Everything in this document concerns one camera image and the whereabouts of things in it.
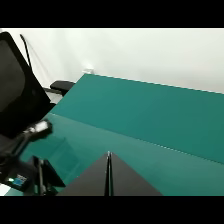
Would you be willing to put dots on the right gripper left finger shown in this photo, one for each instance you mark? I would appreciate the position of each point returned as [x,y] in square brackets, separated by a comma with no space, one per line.
[91,181]

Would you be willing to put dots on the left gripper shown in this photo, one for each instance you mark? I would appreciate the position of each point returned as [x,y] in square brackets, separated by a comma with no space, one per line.
[16,178]

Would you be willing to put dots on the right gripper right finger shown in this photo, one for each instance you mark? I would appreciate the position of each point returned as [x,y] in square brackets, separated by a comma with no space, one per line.
[128,183]

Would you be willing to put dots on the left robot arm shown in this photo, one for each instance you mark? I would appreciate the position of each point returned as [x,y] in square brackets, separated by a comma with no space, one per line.
[23,138]

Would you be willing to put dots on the black office chair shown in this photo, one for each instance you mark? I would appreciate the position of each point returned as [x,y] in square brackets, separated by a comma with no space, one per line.
[18,93]

